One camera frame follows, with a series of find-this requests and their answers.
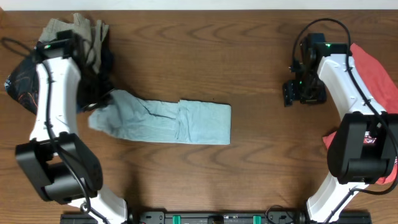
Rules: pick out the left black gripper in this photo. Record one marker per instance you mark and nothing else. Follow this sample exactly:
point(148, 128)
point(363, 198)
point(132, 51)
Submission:
point(92, 102)

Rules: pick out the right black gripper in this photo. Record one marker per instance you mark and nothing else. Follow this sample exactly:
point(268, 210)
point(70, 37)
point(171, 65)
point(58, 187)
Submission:
point(291, 93)

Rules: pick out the light blue t-shirt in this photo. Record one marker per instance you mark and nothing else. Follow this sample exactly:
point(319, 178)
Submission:
point(185, 122)

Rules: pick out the red printed t-shirt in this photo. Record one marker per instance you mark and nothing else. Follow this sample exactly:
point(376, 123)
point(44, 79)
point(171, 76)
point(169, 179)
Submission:
point(375, 77)

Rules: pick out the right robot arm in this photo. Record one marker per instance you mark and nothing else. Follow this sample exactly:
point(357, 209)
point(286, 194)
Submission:
point(364, 147)

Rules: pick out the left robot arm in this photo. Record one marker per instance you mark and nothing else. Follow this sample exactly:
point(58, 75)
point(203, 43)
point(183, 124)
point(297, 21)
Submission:
point(56, 161)

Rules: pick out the navy blue folded garment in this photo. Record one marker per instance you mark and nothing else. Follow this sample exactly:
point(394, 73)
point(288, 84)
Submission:
point(107, 61)

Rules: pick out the khaki folded pants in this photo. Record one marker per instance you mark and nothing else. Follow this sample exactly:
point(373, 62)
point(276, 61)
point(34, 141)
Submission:
point(93, 35)

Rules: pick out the black patterned shirt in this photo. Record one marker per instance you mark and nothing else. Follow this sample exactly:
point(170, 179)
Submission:
point(22, 85)

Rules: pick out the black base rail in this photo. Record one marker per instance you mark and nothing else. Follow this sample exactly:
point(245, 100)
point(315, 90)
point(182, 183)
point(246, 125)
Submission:
point(283, 217)

